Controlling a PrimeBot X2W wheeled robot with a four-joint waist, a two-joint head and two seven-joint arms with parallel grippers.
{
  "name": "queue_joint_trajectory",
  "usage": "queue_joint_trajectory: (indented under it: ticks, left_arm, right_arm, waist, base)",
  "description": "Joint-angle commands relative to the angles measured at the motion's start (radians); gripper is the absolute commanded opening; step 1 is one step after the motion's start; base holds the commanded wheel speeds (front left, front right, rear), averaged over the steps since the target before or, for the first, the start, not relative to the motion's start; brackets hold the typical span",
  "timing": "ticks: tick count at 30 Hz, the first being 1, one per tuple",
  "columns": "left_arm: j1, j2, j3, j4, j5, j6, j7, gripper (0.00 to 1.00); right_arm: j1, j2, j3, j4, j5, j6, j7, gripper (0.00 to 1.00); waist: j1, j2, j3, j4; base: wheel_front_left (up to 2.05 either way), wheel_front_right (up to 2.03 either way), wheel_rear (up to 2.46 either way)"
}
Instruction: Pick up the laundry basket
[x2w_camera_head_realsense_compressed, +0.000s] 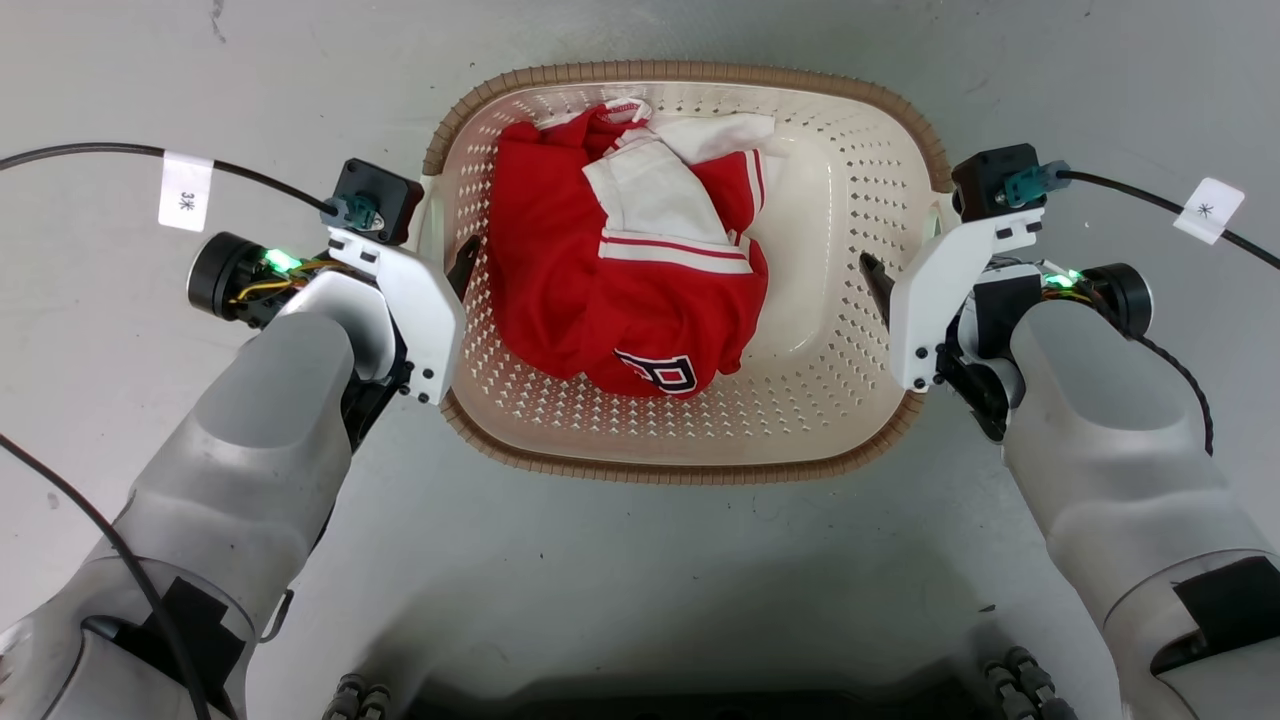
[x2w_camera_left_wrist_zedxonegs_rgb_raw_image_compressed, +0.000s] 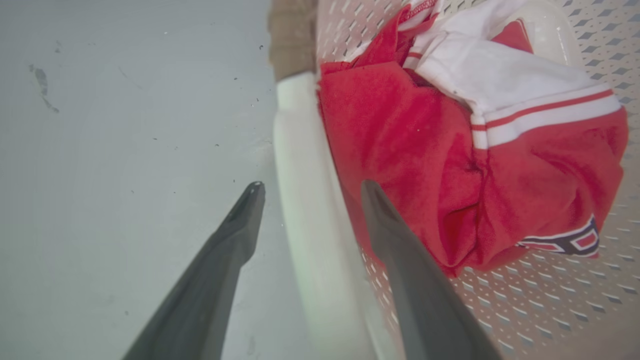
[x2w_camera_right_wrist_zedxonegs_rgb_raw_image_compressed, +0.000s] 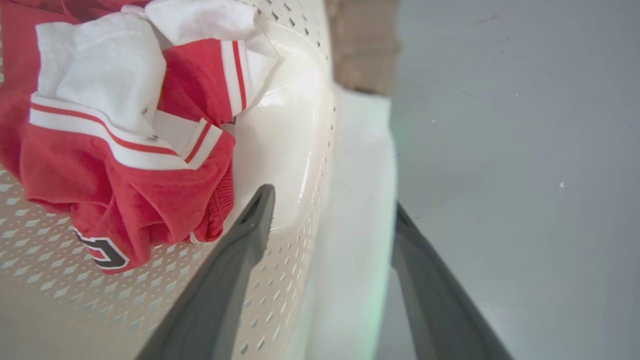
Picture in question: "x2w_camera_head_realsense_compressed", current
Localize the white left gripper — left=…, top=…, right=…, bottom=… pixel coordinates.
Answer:
left=324, top=227, right=483, bottom=451

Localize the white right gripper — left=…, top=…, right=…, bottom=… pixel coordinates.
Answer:
left=859, top=205, right=1047, bottom=443

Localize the cream laundry basket brown rim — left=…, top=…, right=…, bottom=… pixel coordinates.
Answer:
left=420, top=60, right=956, bottom=487

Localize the red and white jersey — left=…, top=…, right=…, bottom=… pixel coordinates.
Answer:
left=486, top=98, right=791, bottom=400

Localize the black right camera cable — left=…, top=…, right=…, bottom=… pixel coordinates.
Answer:
left=1055, top=169, right=1280, bottom=272

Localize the black camera cable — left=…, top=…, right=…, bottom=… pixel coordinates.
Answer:
left=0, top=142, right=341, bottom=217
left=1055, top=169, right=1280, bottom=272

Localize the white paper cable tag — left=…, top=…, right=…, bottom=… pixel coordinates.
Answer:
left=157, top=151, right=216, bottom=234
left=1172, top=177, right=1247, bottom=247

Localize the twisted black right arm cable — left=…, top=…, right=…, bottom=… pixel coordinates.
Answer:
left=1090, top=288, right=1217, bottom=458

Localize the black left camera cable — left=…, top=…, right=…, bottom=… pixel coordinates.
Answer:
left=0, top=142, right=341, bottom=217

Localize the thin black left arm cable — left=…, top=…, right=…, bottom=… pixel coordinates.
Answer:
left=0, top=433, right=214, bottom=720

